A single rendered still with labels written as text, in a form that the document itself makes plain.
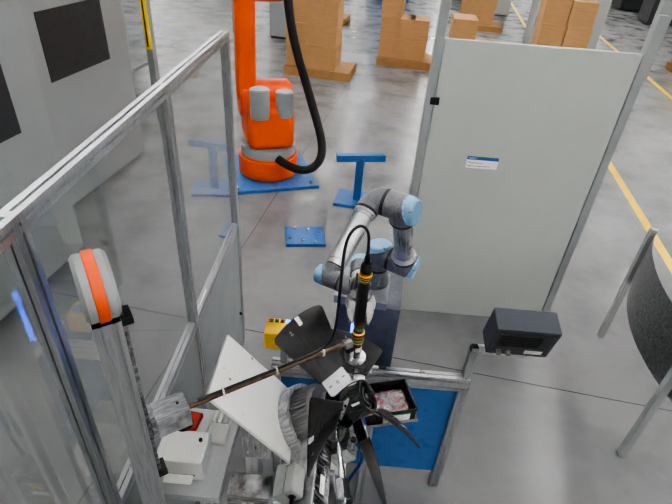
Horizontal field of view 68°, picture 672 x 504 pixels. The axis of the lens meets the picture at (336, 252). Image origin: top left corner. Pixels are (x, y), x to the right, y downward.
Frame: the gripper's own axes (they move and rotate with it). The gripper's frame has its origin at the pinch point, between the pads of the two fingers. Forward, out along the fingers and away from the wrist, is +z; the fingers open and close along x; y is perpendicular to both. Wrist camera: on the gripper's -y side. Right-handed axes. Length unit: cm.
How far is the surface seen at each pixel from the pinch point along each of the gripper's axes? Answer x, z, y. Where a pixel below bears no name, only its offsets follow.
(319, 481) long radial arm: 8, 33, 38
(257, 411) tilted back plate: 30.4, 15.5, 29.9
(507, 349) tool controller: -65, -35, 42
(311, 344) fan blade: 15.0, -1.5, 14.7
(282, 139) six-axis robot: 80, -381, 99
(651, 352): -170, -90, 87
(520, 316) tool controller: -67, -39, 26
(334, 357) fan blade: 6.9, -0.9, 19.2
